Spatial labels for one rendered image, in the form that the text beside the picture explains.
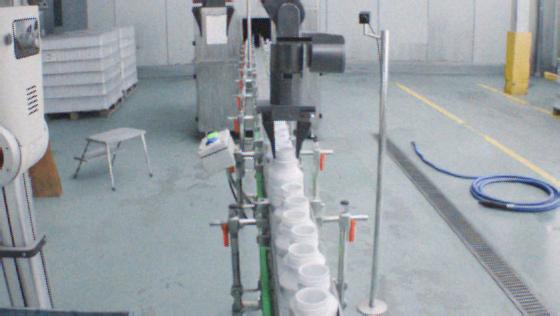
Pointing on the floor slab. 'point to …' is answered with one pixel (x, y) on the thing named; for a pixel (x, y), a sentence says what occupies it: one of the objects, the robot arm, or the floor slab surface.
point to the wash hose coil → (505, 181)
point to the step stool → (110, 148)
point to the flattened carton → (45, 176)
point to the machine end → (207, 91)
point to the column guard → (517, 63)
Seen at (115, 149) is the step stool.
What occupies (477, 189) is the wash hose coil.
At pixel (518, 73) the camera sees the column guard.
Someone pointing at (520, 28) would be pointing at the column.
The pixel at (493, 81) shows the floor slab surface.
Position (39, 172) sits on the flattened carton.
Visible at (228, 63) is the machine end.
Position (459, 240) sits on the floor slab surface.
